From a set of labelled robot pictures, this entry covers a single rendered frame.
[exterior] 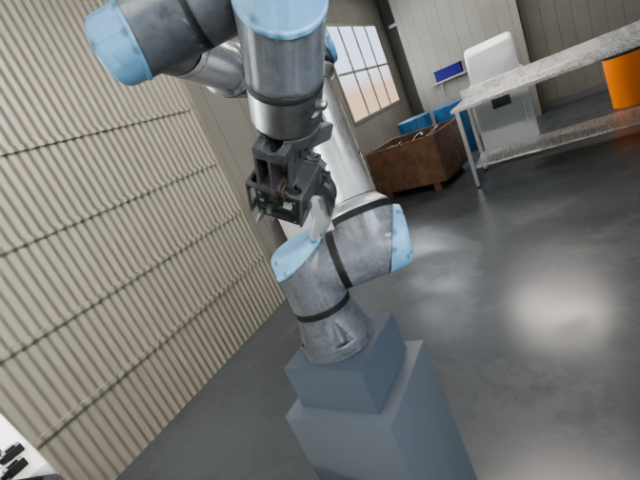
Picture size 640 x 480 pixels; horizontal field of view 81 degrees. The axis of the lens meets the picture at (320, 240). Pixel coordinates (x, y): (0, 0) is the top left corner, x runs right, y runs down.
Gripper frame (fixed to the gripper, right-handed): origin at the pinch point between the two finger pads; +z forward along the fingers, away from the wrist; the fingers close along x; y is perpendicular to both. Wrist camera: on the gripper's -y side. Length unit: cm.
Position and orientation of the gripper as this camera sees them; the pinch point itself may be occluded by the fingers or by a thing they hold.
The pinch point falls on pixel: (299, 219)
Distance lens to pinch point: 58.0
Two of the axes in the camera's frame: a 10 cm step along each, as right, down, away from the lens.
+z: -0.2, 5.6, 8.2
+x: 9.3, 3.0, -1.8
